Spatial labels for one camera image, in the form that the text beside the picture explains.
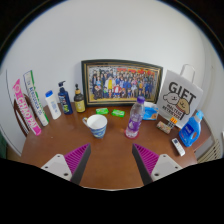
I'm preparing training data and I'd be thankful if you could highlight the small green pack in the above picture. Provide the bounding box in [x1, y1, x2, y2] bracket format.
[95, 107, 110, 116]
[111, 109, 126, 118]

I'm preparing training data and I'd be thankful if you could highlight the white radiator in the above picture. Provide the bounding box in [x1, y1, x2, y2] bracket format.
[196, 138, 223, 164]

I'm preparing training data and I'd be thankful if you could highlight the white remote control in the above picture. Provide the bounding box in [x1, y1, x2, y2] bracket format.
[171, 137, 186, 157]

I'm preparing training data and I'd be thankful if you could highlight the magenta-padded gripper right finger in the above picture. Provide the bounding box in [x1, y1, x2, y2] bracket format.
[131, 143, 184, 186]

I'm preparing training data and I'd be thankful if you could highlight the small patterned box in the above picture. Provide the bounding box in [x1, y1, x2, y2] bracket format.
[156, 120, 172, 135]

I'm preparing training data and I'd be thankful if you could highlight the amber pump bottle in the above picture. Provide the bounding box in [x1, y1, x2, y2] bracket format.
[73, 83, 87, 114]

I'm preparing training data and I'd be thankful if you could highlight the framed group photo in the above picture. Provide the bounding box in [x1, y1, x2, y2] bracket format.
[81, 59, 164, 108]

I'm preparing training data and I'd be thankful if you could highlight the long green and white box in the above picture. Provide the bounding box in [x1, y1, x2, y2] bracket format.
[22, 69, 50, 127]

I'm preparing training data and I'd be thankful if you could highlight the blue tissue pack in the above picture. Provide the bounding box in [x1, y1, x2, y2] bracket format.
[142, 101, 160, 121]

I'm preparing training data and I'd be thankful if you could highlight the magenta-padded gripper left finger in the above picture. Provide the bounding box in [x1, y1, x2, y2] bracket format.
[40, 143, 92, 186]

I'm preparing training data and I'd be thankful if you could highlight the white printed paper gift bag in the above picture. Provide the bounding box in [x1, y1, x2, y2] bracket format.
[156, 63, 204, 130]

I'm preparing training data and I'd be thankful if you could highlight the blue detergent bottle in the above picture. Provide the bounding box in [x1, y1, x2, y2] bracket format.
[178, 110, 205, 148]

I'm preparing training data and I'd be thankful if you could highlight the blue patterned white mug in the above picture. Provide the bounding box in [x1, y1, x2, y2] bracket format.
[82, 114, 109, 139]

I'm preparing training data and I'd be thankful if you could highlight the white bottle with blue cap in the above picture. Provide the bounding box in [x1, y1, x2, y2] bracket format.
[44, 89, 62, 121]

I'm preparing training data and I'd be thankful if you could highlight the clear purple-capped water bottle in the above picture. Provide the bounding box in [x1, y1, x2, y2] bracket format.
[124, 95, 146, 139]

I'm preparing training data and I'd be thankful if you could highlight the dark blue pump bottle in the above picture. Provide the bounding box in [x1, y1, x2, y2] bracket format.
[57, 80, 74, 116]

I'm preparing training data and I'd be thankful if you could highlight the orange puzzle cube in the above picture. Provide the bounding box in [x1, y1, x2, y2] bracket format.
[167, 116, 178, 129]

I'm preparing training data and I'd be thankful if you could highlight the long pink box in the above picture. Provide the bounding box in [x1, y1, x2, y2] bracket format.
[12, 78, 43, 136]

